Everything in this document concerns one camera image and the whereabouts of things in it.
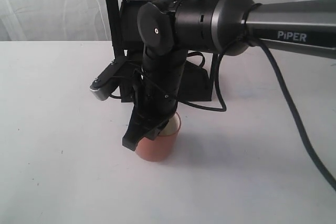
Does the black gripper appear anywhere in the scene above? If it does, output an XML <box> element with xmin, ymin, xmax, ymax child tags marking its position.
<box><xmin>122</xmin><ymin>47</ymin><xmax>187</xmax><ymax>151</ymax></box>

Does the pink ceramic mug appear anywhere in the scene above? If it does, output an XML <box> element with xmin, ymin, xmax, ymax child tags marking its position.
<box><xmin>135</xmin><ymin>112</ymin><xmax>181</xmax><ymax>162</ymax></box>

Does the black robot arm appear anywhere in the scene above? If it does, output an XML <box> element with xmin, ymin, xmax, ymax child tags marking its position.
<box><xmin>122</xmin><ymin>0</ymin><xmax>335</xmax><ymax>150</ymax></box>

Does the black metal shelf rack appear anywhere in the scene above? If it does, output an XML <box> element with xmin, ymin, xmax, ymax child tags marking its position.
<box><xmin>106</xmin><ymin>0</ymin><xmax>218</xmax><ymax>102</ymax></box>

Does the wrist camera with white cap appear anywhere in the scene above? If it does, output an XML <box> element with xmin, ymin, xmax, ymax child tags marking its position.
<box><xmin>89</xmin><ymin>57</ymin><xmax>129</xmax><ymax>101</ymax></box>

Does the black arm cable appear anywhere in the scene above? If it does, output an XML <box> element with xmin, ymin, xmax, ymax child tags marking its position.
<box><xmin>109</xmin><ymin>6</ymin><xmax>336</xmax><ymax>192</ymax></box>

